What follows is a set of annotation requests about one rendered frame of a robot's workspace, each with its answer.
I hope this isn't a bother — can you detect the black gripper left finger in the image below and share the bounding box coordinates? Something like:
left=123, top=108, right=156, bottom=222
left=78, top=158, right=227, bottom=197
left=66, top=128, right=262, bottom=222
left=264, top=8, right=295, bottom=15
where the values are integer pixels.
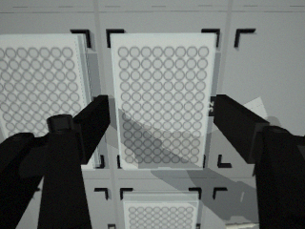
left=0, top=95, right=111, bottom=229

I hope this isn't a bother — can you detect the light grey deck plate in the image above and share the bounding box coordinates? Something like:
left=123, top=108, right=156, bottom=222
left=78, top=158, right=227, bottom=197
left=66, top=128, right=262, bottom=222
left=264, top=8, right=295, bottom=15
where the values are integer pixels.
left=0, top=0, right=305, bottom=229

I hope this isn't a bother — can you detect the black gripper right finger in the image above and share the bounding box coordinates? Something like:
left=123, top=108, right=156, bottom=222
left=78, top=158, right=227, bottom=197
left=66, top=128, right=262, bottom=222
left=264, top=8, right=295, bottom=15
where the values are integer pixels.
left=213, top=94, right=305, bottom=229

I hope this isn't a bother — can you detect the white pipette tip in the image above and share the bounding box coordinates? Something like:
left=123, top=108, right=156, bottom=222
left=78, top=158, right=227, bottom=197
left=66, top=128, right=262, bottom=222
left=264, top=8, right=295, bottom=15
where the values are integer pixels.
left=225, top=222, right=259, bottom=229

